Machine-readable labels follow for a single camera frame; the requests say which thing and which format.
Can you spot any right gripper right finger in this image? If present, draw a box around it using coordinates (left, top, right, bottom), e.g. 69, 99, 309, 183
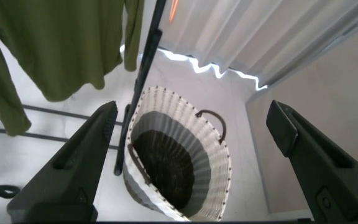
265, 99, 358, 223

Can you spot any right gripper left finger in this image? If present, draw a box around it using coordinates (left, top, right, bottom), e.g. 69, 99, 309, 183
7, 100, 119, 223

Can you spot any green printed shirt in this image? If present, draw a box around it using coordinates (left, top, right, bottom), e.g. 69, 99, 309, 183
0, 0, 145, 137

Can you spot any white laundry basket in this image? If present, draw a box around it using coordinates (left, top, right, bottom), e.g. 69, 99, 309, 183
122, 86, 232, 222

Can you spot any black clothes rack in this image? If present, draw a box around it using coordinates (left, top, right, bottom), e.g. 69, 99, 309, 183
0, 0, 167, 177

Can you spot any black cable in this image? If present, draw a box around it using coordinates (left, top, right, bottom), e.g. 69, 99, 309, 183
0, 185, 21, 223

